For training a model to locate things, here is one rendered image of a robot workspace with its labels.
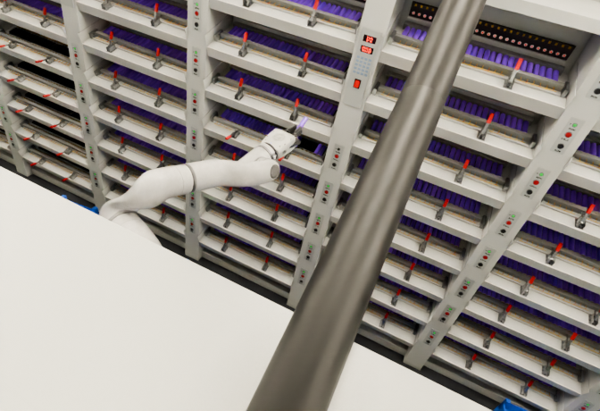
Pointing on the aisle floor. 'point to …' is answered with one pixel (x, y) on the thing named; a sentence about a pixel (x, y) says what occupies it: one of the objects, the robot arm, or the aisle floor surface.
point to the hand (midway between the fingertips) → (295, 130)
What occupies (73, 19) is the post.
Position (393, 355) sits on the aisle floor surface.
